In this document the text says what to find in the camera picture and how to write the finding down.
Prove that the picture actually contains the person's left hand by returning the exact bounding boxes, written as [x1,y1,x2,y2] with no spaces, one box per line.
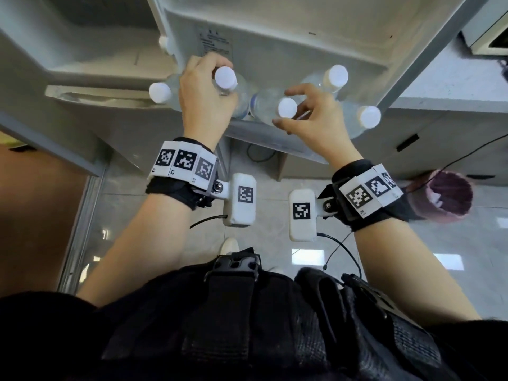
[178,51,239,153]

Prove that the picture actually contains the person's right hand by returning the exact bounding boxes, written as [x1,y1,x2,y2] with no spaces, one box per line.
[271,83,364,173]

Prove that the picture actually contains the clear water bottle blue label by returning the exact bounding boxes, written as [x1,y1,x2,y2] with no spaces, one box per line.
[341,101,383,140]
[212,66,251,120]
[300,64,350,99]
[149,73,183,114]
[250,89,302,128]

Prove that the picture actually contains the clear fridge door shelf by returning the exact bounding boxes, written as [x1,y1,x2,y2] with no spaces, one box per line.
[157,63,384,165]

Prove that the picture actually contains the grey fridge door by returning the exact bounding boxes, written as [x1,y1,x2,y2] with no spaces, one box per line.
[144,0,483,165]

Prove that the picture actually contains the person's right forearm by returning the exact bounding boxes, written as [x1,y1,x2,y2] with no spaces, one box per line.
[353,217,483,328]

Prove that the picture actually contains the person's left forearm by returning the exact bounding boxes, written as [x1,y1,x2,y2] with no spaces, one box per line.
[77,194,195,308]

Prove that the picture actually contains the person's black shirt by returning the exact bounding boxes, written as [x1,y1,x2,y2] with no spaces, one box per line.
[0,291,508,381]

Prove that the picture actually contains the left wristband with marker tags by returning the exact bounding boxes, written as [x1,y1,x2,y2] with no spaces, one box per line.
[144,137,219,211]

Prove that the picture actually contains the wristband with marker tags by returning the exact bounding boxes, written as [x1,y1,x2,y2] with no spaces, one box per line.
[317,158,425,233]
[144,137,219,211]

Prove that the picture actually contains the right wristband with marker tags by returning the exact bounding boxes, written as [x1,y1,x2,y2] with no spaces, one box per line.
[317,158,425,233]

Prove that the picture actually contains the grey cabinet with speckled counter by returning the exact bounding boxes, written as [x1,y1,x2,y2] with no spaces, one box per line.
[276,33,508,183]

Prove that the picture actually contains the pink waste bin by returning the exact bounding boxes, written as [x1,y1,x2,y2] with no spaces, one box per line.
[405,169,475,225]

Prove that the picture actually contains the cream microwave oven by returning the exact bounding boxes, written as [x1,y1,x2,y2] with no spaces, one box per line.
[461,0,508,56]

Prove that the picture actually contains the black chest harness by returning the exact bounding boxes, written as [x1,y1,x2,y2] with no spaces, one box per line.
[99,247,461,381]

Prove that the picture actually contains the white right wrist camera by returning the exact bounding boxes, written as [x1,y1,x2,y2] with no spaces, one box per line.
[288,189,330,242]

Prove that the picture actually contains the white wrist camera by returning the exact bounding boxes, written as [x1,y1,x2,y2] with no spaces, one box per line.
[212,173,258,228]
[288,189,330,242]

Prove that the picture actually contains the black left camera cable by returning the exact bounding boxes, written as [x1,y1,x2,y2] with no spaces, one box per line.
[189,214,229,230]

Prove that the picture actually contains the black camera cable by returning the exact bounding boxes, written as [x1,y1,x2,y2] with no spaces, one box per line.
[189,214,229,230]
[316,232,364,279]

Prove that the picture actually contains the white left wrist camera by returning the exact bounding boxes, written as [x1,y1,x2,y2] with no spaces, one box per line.
[212,173,258,228]

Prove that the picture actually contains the black right camera cable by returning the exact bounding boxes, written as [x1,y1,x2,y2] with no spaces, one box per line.
[316,232,364,279]

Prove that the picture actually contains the black charger cable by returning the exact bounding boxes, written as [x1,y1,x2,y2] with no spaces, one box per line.
[412,132,508,191]

